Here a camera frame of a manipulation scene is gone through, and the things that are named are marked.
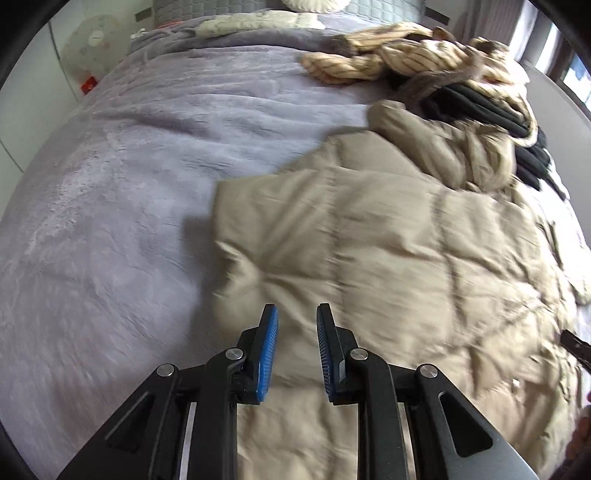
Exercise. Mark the white round cushion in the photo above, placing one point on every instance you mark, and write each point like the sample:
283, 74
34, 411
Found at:
314, 3

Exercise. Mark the small red box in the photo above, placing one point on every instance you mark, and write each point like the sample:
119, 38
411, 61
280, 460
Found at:
89, 86

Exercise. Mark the black fleece garment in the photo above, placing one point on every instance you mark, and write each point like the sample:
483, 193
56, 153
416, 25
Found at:
480, 108

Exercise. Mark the grey plush blanket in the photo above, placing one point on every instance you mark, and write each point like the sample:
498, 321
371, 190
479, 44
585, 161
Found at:
138, 194

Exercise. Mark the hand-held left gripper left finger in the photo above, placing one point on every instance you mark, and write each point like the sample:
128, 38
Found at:
270, 350

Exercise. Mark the grey quilted headboard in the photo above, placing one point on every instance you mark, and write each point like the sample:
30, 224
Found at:
383, 8

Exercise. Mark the window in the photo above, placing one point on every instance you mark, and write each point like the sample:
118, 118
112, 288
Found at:
565, 55

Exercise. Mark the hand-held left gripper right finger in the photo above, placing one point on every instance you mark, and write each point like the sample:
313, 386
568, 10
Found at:
324, 355

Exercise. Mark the white electric fan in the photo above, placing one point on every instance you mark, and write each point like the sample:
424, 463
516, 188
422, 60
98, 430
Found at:
94, 44

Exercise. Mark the cream quilted pillow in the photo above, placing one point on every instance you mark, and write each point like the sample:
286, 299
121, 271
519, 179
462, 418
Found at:
258, 22

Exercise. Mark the beige puffer jacket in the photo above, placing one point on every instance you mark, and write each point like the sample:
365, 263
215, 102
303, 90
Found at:
392, 258

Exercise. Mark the beige striped fleece garment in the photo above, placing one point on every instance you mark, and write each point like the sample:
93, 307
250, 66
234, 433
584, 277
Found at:
415, 57

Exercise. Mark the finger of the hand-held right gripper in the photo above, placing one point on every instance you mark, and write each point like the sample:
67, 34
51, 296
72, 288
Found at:
576, 347

